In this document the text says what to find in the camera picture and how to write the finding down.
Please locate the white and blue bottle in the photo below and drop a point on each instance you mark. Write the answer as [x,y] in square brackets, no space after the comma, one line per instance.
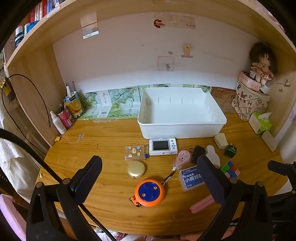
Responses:
[19,36]
[27,28]

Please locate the green tissue pack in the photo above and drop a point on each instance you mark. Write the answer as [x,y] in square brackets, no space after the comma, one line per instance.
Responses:
[261,124]

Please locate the paper tape strip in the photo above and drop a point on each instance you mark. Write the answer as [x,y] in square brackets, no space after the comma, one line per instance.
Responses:
[181,23]

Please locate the white spray bottle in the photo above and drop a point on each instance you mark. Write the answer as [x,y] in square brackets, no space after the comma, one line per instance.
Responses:
[57,122]

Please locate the row of books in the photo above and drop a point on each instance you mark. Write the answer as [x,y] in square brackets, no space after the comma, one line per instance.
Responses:
[44,9]

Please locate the pink foam strip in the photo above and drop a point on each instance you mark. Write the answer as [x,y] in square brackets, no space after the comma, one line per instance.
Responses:
[201,204]

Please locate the blue label floss box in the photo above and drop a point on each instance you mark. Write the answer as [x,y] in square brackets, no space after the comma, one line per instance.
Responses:
[190,179]

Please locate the pink round box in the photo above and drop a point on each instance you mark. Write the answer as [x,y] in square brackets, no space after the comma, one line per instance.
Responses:
[248,81]

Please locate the white lace cloth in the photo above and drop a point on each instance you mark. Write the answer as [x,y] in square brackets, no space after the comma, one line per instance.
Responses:
[16,166]

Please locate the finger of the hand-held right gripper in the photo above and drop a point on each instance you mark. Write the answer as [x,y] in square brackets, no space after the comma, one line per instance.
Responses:
[281,168]

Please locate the clear sticker box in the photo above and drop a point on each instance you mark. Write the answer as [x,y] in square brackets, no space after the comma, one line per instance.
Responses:
[134,153]

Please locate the brown-haired doll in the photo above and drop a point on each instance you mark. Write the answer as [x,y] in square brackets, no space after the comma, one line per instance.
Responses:
[262,64]

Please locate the red can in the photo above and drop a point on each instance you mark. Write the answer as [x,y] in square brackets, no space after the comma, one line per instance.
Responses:
[67,118]

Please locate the white rectangular box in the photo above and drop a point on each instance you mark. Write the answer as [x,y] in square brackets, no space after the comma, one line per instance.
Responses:
[269,141]

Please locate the small yellow piece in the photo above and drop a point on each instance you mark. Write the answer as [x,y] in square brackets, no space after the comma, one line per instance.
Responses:
[57,139]

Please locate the orange juice packet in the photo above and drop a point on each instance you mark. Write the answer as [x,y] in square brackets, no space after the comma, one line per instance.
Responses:
[74,105]

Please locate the pink cloth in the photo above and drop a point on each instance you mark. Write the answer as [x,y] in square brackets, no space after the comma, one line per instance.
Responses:
[10,217]

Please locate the clear tape patch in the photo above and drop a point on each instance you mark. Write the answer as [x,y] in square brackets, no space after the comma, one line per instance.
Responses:
[89,25]

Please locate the red wall sticker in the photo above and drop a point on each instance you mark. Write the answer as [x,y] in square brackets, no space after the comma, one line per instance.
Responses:
[158,23]

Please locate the wooden desk hutch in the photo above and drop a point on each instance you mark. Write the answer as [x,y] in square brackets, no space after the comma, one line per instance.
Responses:
[34,69]

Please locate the orange tape measure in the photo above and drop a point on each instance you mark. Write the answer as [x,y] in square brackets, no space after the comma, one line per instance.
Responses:
[149,192]

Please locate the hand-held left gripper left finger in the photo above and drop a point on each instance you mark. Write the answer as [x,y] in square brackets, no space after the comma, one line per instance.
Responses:
[90,176]

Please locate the green perfume bottle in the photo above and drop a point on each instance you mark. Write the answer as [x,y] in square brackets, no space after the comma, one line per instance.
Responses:
[230,150]

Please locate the colourful puzzle cube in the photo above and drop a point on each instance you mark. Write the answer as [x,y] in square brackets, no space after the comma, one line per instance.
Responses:
[231,170]

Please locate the yellow bear sticker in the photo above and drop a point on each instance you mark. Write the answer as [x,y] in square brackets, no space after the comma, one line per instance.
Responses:
[187,49]

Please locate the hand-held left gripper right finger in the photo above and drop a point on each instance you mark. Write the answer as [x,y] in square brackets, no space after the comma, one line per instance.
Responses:
[211,180]

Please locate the white plastic holder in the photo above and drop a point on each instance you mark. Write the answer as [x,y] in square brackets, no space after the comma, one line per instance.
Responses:
[212,155]

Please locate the white tube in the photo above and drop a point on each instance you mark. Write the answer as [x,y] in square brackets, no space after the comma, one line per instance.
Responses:
[68,90]

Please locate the pink correction tape packet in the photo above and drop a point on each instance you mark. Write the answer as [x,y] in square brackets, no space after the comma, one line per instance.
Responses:
[182,160]

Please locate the white carton box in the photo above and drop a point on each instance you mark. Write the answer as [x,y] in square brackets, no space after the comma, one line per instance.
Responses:
[103,104]

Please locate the printed canvas bag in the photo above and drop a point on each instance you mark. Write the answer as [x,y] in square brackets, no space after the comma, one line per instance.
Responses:
[249,104]

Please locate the white plastic bin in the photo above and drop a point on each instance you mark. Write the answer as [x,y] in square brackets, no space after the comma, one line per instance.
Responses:
[180,115]

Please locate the small white digital camera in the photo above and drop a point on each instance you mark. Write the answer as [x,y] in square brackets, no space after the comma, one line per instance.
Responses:
[162,146]

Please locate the brick print paper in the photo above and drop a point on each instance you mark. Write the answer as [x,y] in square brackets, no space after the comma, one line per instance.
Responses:
[223,99]

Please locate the gold round compact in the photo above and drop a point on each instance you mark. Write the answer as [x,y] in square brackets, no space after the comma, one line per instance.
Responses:
[136,169]

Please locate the black charger plug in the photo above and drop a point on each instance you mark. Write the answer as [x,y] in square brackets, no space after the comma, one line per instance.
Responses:
[197,154]

